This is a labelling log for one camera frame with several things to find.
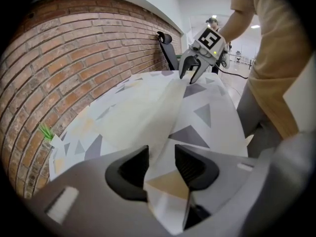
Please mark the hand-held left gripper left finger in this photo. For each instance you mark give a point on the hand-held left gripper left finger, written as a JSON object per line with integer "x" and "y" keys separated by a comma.
{"x": 93, "y": 194}

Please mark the person's mustard shirt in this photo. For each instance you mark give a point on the person's mustard shirt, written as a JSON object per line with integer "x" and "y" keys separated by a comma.
{"x": 279, "y": 58}

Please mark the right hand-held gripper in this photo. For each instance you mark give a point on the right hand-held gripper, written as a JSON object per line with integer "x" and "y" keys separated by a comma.
{"x": 209, "y": 39}

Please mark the small green plant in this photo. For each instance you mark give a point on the small green plant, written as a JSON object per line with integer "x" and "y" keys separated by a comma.
{"x": 46, "y": 132}

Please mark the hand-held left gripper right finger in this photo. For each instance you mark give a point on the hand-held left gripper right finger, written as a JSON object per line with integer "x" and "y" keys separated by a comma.
{"x": 229, "y": 181}

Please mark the person's grey trousers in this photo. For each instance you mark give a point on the person's grey trousers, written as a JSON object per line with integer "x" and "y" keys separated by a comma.
{"x": 254, "y": 117}

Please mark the white cloth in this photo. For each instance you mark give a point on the white cloth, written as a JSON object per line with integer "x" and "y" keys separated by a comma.
{"x": 138, "y": 117}

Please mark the black office chair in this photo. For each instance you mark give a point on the black office chair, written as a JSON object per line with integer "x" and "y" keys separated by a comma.
{"x": 169, "y": 51}

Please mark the triangle patterned tablecloth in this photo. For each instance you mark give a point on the triangle patterned tablecloth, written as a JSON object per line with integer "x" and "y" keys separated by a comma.
{"x": 217, "y": 122}

